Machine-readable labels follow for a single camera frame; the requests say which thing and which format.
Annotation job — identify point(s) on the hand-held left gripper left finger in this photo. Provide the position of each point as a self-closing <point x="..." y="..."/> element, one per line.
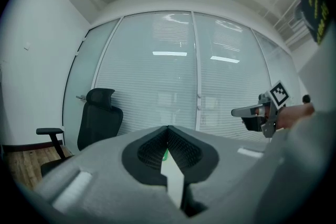
<point x="92" y="178"/>

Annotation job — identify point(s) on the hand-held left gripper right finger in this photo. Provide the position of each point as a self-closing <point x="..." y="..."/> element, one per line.
<point x="231" y="165"/>

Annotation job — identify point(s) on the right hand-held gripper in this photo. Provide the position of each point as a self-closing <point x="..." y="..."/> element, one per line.
<point x="278" y="94"/>

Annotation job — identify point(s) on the person's right forearm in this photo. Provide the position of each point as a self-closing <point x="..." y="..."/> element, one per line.
<point x="296" y="115"/>

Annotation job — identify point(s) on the white square table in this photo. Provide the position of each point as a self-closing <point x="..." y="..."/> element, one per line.
<point x="173" y="181"/>

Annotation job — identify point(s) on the black office chair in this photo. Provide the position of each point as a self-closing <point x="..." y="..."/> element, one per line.
<point x="99" y="123"/>

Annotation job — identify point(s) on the frosted glass door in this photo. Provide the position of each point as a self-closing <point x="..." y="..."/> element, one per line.
<point x="84" y="73"/>

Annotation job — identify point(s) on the black printed t-shirt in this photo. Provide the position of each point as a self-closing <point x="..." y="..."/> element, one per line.
<point x="312" y="8"/>

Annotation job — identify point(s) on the white wall switch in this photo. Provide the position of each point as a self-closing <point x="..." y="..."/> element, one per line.
<point x="27" y="46"/>

